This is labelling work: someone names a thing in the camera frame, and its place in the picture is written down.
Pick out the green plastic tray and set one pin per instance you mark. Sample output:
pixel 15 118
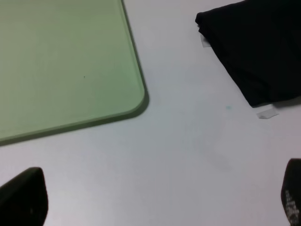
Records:
pixel 65 64

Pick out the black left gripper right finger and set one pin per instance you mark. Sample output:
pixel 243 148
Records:
pixel 291 192

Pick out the black short sleeve t-shirt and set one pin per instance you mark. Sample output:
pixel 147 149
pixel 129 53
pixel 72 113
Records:
pixel 259 44

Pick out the clear tape marker near left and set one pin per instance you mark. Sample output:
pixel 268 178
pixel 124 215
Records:
pixel 267 114

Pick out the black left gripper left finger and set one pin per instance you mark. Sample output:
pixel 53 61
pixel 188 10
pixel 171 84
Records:
pixel 24 199

